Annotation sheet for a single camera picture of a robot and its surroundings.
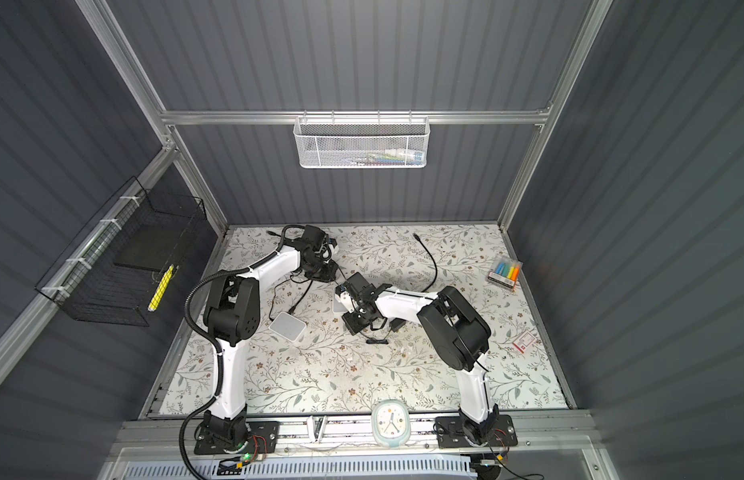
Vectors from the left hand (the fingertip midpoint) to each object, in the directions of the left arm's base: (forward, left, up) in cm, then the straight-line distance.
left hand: (334, 277), depth 101 cm
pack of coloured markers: (0, -60, -1) cm, 60 cm away
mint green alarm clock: (-45, -16, 0) cm, 48 cm away
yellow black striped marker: (-17, +38, +24) cm, 48 cm away
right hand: (-17, -6, -4) cm, 18 cm away
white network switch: (-14, -2, +4) cm, 15 cm away
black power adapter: (-10, +14, -3) cm, 17 cm away
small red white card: (-26, -58, -2) cm, 63 cm away
